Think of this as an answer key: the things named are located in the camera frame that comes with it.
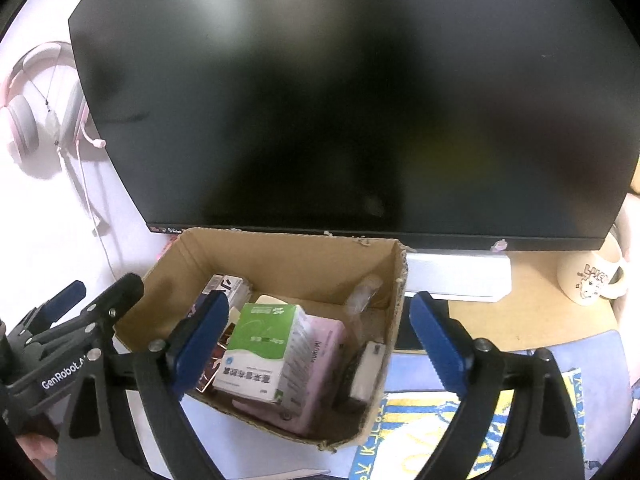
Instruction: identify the green white medicine box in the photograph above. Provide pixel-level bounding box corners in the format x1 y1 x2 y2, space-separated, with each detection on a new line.
213 304 314 415

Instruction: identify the red crane-pattern box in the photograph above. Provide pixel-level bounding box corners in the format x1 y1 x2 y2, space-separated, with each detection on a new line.
195 323 235 393

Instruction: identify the black curved monitor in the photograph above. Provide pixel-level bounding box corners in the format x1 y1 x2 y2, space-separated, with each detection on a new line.
69 0 639 250

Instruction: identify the clear paperclip box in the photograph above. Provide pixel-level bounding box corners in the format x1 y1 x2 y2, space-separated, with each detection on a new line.
344 274 383 332

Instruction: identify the brown cardboard box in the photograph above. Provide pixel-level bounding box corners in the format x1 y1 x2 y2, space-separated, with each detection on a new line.
116 229 407 451

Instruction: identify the pink sofa blanket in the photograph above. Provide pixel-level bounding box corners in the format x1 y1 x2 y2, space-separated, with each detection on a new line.
613 193 640 325

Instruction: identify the person's left hand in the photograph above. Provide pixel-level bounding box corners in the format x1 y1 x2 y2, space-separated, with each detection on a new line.
15 434 58 463

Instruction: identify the light blue desk mat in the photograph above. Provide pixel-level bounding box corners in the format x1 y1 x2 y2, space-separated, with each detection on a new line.
181 330 632 479

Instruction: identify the cream cartoon mug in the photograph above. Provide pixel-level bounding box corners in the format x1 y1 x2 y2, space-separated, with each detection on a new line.
556 232 629 306

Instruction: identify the white console under monitor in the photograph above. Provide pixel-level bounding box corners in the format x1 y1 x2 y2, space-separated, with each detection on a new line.
405 252 512 302

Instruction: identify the floss pick box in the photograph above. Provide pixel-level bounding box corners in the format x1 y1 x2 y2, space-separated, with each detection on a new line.
186 274 253 323

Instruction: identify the pink cat-ear headset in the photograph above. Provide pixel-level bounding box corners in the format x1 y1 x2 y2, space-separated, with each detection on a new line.
2 40 108 236

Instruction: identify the black face tissue pack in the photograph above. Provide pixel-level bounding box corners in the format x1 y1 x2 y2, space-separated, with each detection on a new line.
333 341 386 413

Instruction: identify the pink Kuromi tissue pack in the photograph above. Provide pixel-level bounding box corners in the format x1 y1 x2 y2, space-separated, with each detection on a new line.
232 315 346 437

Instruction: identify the yellow blue 404 towel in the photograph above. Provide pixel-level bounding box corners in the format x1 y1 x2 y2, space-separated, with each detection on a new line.
347 366 586 480

